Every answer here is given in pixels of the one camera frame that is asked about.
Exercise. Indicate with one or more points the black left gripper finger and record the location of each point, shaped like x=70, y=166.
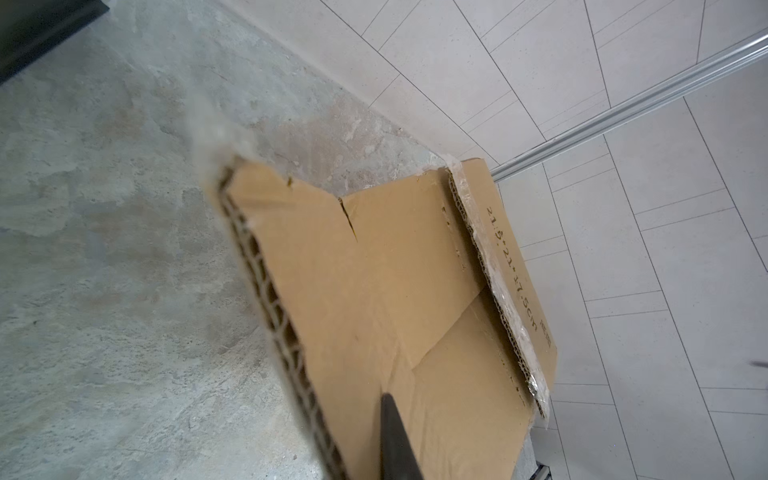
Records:
x=397, y=459

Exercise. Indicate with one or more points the brown cardboard express box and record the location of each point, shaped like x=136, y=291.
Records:
x=415, y=289

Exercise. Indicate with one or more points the black white chessboard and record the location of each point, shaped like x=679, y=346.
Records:
x=31, y=28

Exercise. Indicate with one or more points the aluminium corner post right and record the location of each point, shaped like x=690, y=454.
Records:
x=704, y=73

